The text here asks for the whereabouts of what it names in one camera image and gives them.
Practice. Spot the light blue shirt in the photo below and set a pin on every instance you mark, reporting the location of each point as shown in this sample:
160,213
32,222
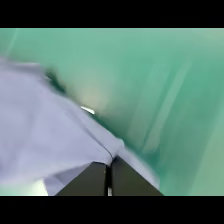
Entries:
43,133

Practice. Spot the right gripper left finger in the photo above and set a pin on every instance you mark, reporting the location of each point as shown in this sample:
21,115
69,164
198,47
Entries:
89,181

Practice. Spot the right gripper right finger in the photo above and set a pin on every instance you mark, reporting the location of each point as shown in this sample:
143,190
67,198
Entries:
130,181

